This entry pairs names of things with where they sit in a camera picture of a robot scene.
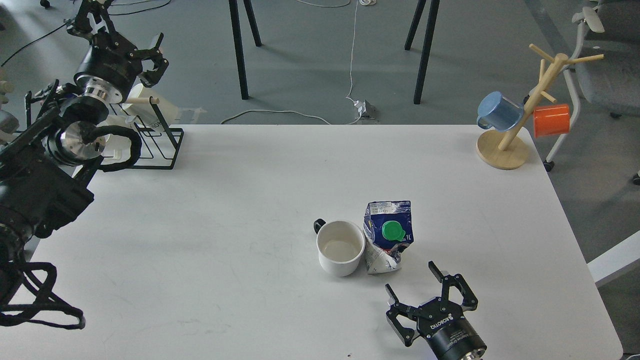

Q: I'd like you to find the white power adapter plug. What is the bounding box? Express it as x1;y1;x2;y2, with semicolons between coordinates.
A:
353;100;377;121

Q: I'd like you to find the black table leg left pair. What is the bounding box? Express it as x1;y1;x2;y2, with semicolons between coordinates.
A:
228;0;263;100

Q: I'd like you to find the white mug upper in rack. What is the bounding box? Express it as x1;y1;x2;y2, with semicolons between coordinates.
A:
122;83;179;129

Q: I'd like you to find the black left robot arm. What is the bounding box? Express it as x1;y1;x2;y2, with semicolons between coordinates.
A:
0;0;169;330

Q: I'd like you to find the orange mug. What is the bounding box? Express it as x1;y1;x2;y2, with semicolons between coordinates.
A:
533;104;570;138

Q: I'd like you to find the black table leg pair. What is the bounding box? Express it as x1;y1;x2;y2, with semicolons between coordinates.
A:
404;0;441;105
228;0;263;100

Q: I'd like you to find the black wire cup rack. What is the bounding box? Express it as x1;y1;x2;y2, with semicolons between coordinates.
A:
25;82;185;171

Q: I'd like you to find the wooden mug tree stand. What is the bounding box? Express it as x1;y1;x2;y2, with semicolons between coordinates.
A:
476;43;605;170

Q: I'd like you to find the white power cable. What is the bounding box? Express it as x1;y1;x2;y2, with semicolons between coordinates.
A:
220;0;378;126

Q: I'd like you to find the white mug lying in rack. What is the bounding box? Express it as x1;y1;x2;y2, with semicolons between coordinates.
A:
99;115;138;162

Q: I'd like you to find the black table leg right pair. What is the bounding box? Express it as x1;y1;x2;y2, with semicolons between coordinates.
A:
404;0;441;105

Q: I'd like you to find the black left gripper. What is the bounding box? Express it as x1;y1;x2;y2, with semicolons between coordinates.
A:
74;33;169;105

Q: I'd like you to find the blue mug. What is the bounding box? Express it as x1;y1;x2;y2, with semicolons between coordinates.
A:
476;91;524;132

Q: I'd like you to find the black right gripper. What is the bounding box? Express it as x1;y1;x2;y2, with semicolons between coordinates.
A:
384;260;488;360

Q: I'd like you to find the blue white milk carton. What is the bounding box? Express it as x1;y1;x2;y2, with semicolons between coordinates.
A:
363;200;415;275

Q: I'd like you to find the white ceramic mug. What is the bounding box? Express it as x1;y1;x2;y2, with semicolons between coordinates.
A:
313;218;366;277

